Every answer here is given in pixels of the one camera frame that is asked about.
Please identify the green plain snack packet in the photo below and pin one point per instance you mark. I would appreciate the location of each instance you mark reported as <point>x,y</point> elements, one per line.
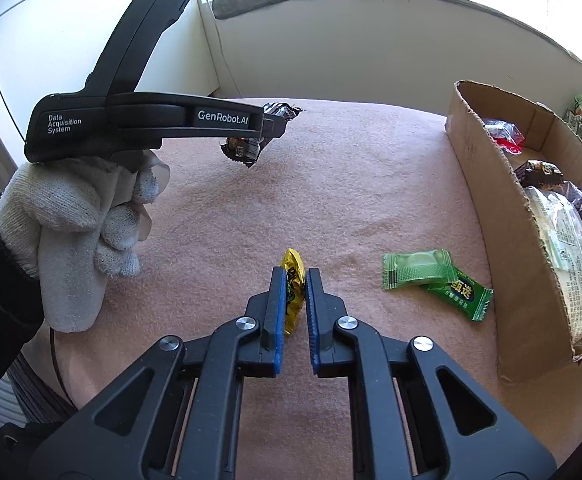
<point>416,270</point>

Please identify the brown chocolate bar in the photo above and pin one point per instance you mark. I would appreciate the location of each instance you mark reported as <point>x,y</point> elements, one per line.
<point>541,172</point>
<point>241,150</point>

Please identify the yellow candy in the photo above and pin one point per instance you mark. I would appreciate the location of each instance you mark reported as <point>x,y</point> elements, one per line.
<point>295,280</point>

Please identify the person's left hand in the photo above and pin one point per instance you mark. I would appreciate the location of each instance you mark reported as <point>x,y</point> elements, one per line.
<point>61,220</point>

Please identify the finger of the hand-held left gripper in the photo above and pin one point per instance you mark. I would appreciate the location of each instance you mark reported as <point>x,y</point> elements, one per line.
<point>275,127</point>

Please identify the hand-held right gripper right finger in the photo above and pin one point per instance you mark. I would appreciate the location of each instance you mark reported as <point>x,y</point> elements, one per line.
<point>313,320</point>

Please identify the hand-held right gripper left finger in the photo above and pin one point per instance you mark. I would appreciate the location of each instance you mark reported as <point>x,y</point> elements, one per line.
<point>278,320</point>

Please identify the dark plum candy clear wrapper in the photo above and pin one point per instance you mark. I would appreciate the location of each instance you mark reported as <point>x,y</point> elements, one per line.
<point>508,144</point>

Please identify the green printed snack packet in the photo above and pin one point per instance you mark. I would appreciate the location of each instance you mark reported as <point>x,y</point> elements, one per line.
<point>466,295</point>

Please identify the cardboard box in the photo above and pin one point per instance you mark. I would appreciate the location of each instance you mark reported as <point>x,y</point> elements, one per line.
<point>516,270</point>

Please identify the large clear food packet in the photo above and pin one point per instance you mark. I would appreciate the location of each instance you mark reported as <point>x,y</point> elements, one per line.
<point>566,260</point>

